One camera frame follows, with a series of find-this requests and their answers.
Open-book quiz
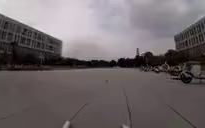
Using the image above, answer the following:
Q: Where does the long pale windowed building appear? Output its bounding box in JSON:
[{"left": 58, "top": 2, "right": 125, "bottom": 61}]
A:
[{"left": 0, "top": 9, "right": 64, "bottom": 66}]

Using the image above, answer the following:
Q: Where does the pale grid-windowed building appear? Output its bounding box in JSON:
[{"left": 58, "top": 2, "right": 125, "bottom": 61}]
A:
[{"left": 173, "top": 10, "right": 205, "bottom": 58}]

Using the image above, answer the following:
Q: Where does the grey paved plaza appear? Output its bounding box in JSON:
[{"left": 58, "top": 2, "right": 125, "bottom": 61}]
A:
[{"left": 0, "top": 67, "right": 205, "bottom": 128}]

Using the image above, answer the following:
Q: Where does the row of trees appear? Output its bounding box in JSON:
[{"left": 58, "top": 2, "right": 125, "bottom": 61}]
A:
[{"left": 44, "top": 49, "right": 188, "bottom": 69}]

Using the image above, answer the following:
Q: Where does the distant tower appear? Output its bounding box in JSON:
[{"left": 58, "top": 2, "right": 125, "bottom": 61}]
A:
[{"left": 135, "top": 47, "right": 141, "bottom": 58}]

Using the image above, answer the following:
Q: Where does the white scooter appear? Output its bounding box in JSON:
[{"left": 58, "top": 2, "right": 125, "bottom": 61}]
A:
[{"left": 169, "top": 48, "right": 205, "bottom": 84}]

